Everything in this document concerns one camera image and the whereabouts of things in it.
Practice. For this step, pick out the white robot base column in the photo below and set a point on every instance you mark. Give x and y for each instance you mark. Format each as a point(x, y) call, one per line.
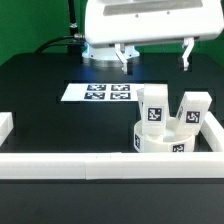
point(106, 56)

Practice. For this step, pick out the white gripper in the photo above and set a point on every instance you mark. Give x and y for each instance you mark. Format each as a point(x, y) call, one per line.
point(137, 22)

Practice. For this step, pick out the white front fence bar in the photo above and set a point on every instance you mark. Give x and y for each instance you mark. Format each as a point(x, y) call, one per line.
point(89, 166)

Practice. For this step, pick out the white round stool seat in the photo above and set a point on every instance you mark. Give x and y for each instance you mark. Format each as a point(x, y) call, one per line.
point(169, 142)

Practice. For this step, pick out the white sheet with tags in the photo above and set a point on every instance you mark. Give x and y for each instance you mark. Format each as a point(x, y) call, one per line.
point(105, 92)

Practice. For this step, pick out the white right fence bar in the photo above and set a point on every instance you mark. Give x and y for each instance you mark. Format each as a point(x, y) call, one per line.
point(213, 132)

